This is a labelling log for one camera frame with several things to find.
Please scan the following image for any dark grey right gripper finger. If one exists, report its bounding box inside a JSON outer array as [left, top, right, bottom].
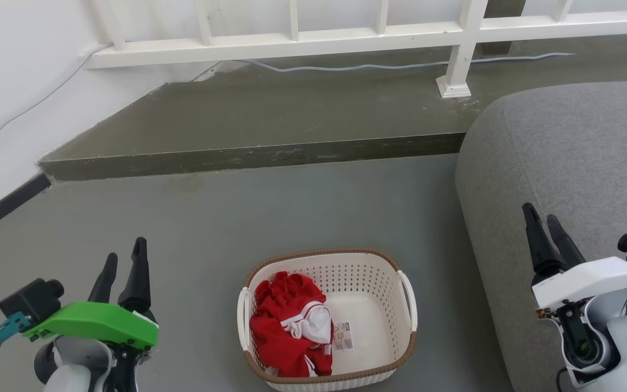
[[546, 215, 587, 269], [521, 203, 565, 285]]

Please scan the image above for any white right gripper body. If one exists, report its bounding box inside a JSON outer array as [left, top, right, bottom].
[[532, 257, 627, 311]]

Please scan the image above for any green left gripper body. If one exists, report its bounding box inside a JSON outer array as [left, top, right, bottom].
[[22, 301, 159, 350]]

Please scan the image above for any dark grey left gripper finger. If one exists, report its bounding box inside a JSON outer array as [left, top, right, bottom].
[[118, 237, 152, 314], [88, 253, 119, 304]]

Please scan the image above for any white plastic laundry basket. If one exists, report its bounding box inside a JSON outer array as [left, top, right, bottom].
[[237, 248, 419, 392]]

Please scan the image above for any grey fabric sofa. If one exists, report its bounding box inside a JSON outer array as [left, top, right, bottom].
[[454, 79, 627, 392]]

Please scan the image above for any black baseboard strip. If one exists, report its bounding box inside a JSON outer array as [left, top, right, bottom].
[[0, 173, 52, 244]]

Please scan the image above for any red and white garment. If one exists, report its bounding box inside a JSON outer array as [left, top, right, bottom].
[[249, 271, 335, 378]]

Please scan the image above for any paper label sticker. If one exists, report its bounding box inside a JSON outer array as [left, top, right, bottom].
[[333, 322, 354, 351]]

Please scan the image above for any white wooden railing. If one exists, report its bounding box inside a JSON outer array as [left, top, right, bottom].
[[84, 0, 627, 99]]

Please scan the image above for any teal cable connector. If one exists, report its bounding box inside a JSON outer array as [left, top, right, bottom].
[[0, 312, 32, 352]]

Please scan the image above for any pale blue thin cable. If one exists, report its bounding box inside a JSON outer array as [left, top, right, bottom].
[[236, 52, 576, 74], [0, 44, 114, 160]]

